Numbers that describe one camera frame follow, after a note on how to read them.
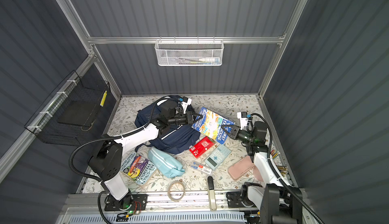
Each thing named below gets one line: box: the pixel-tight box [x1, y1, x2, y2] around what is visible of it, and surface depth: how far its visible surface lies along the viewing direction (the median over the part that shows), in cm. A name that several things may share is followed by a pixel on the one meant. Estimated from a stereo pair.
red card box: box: [188, 135, 215, 159], surface depth 93 cm
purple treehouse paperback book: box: [120, 152, 158, 185], surface depth 84 cm
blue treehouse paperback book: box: [191, 106, 236, 145], surface depth 80 cm
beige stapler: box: [207, 175, 217, 212], surface depth 75 cm
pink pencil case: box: [227, 155, 255, 181], surface depth 83 cm
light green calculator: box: [204, 143, 232, 171], surface depth 88 cm
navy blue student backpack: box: [134, 98, 161, 129], surface depth 107 cm
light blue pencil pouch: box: [147, 147, 185, 179], surface depth 84 cm
